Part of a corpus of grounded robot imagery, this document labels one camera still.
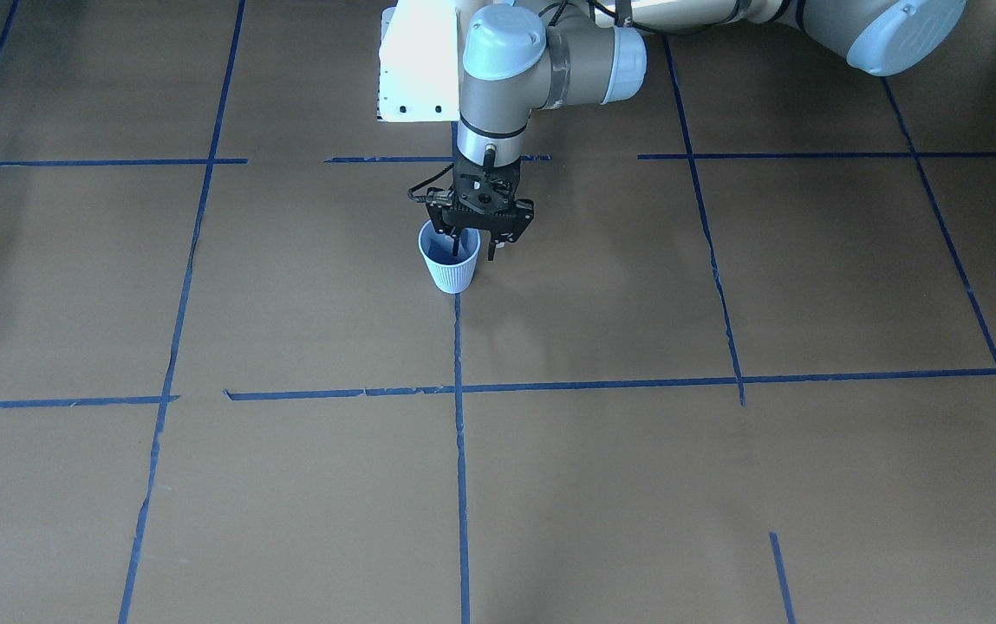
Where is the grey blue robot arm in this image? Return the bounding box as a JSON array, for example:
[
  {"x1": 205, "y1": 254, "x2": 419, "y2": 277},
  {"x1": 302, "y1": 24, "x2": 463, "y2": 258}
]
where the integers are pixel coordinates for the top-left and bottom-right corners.
[{"x1": 419, "y1": 1, "x2": 966, "y2": 257}]

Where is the blue ribbed paper cup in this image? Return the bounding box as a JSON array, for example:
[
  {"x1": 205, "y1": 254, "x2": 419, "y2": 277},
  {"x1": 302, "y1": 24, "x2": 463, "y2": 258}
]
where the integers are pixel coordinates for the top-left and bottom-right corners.
[{"x1": 418, "y1": 222, "x2": 482, "y2": 295}]

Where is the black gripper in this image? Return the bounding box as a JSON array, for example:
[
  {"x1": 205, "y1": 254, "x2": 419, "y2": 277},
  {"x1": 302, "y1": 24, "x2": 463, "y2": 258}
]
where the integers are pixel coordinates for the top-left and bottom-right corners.
[{"x1": 426, "y1": 154, "x2": 534, "y2": 262}]

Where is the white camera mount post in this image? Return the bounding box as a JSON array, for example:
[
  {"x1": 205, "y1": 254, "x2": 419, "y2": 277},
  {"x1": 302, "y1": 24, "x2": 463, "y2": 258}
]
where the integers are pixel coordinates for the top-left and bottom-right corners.
[{"x1": 377, "y1": 0, "x2": 516, "y2": 123}]

